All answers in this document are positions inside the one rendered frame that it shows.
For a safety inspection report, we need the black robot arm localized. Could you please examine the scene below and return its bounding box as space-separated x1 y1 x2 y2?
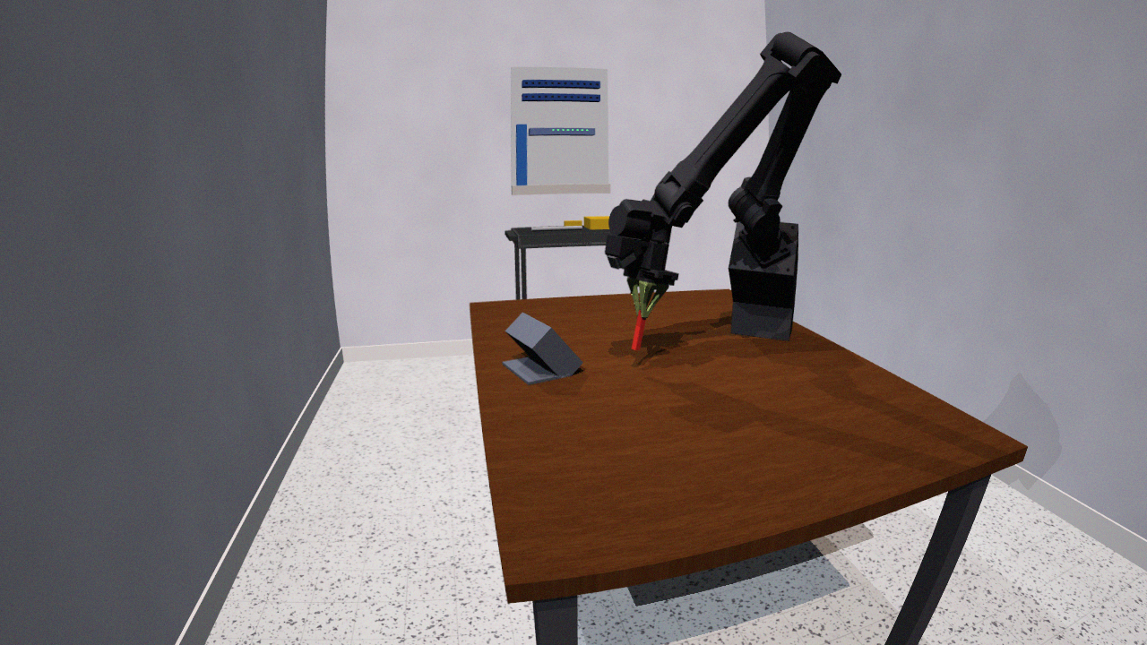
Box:
604 32 841 271

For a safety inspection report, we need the dark grey panel with slot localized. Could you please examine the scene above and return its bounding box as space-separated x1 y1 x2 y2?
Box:
502 313 583 384

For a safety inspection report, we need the red rectangular bar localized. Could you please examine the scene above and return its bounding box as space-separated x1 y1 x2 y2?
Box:
632 310 646 350

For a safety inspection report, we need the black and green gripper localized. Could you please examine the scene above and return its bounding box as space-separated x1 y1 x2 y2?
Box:
623 243 679 318

